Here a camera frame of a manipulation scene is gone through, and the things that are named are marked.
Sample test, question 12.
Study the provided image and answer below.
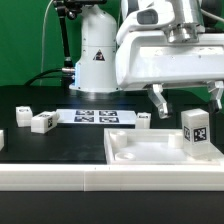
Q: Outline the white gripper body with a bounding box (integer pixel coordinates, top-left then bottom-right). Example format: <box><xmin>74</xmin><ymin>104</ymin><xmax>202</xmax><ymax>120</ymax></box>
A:
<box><xmin>115</xmin><ymin>31</ymin><xmax>224</xmax><ymax>90</ymax></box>

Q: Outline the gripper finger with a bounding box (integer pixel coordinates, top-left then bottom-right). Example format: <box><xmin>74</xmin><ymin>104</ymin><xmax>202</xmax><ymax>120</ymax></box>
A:
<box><xmin>148</xmin><ymin>84</ymin><xmax>172</xmax><ymax>119</ymax></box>
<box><xmin>207</xmin><ymin>81</ymin><xmax>224</xmax><ymax>113</ymax></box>

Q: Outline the white square tabletop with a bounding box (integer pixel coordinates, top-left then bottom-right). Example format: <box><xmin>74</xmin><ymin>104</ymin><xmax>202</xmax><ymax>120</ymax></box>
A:
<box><xmin>104</xmin><ymin>129</ymin><xmax>224</xmax><ymax>165</ymax></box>

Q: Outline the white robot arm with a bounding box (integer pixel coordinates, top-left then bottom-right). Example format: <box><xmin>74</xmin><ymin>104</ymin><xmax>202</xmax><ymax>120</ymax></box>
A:
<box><xmin>71</xmin><ymin>0</ymin><xmax>224</xmax><ymax>118</ymax></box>

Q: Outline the white sheet with tags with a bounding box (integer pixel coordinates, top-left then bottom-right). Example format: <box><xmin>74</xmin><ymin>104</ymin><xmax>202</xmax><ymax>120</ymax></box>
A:
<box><xmin>56</xmin><ymin>109</ymin><xmax>136</xmax><ymax>125</ymax></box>

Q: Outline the white left fence bar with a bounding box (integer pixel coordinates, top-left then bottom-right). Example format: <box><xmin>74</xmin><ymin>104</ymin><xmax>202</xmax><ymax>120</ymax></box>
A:
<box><xmin>0</xmin><ymin>130</ymin><xmax>4</xmax><ymax>151</ymax></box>

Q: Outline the white fence bar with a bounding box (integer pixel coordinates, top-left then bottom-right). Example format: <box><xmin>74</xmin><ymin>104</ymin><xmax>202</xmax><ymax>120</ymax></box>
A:
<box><xmin>0</xmin><ymin>130</ymin><xmax>4</xmax><ymax>151</ymax></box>
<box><xmin>0</xmin><ymin>164</ymin><xmax>224</xmax><ymax>192</ymax></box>

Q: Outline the white front fence bar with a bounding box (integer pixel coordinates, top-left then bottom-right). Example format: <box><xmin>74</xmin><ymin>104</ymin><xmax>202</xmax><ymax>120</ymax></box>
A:
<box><xmin>0</xmin><ymin>164</ymin><xmax>224</xmax><ymax>192</ymax></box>

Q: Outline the black cable bundle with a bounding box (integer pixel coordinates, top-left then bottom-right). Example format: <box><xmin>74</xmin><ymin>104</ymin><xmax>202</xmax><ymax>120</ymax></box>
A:
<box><xmin>23</xmin><ymin>67</ymin><xmax>75</xmax><ymax>87</ymax></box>

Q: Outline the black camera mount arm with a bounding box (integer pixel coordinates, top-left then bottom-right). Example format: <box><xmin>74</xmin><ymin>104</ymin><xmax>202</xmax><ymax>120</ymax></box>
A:
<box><xmin>53</xmin><ymin>0</ymin><xmax>107</xmax><ymax>88</ymax></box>

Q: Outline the grey cable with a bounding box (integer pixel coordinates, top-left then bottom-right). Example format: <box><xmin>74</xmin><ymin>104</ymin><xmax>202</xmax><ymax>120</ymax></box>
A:
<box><xmin>39</xmin><ymin>0</ymin><xmax>55</xmax><ymax>86</ymax></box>

